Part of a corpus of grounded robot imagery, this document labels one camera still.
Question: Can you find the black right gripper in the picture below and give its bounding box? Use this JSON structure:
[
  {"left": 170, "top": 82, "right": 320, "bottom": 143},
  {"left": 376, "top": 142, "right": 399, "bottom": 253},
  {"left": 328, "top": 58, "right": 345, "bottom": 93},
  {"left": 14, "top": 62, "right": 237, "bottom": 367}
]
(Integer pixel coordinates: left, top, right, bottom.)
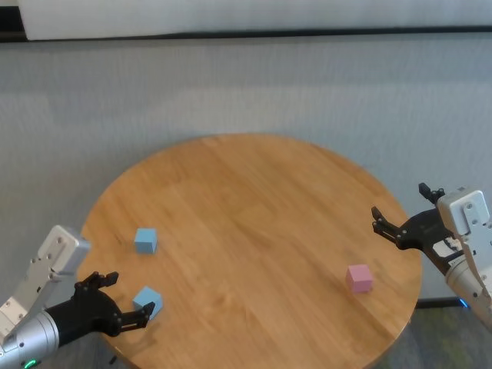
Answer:
[{"left": 371, "top": 182, "right": 462, "bottom": 276}]

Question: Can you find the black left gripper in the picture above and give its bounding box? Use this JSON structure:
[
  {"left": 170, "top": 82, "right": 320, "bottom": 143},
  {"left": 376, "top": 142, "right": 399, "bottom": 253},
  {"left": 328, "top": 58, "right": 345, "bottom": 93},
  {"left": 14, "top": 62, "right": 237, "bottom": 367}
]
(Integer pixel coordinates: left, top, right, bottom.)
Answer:
[{"left": 44, "top": 271, "right": 157, "bottom": 347}]

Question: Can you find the blue cube block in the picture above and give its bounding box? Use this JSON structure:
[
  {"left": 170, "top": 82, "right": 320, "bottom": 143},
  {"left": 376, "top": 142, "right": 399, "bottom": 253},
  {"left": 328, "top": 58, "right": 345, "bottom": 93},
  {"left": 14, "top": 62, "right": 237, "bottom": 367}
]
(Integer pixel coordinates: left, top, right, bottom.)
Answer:
[
  {"left": 131, "top": 285, "right": 164, "bottom": 321},
  {"left": 134, "top": 228, "right": 158, "bottom": 255}
]

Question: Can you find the pink cube block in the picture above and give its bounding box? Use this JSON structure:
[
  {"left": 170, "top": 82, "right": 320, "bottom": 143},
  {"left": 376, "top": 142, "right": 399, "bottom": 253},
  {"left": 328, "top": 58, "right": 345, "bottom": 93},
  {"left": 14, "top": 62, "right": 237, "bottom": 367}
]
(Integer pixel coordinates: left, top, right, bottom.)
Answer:
[{"left": 344, "top": 264, "right": 374, "bottom": 294}]

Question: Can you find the black horizontal trim strip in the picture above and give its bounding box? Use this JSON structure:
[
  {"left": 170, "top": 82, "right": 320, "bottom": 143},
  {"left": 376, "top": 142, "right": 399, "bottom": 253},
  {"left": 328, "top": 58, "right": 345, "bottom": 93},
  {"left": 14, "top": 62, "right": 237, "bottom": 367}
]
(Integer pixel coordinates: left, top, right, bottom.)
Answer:
[{"left": 0, "top": 25, "right": 492, "bottom": 44}]

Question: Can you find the white wall panel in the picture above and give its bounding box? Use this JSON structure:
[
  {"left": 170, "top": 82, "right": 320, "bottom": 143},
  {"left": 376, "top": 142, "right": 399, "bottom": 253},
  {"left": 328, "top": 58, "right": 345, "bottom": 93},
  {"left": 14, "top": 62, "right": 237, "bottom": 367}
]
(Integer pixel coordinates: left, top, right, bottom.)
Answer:
[{"left": 17, "top": 0, "right": 492, "bottom": 41}]

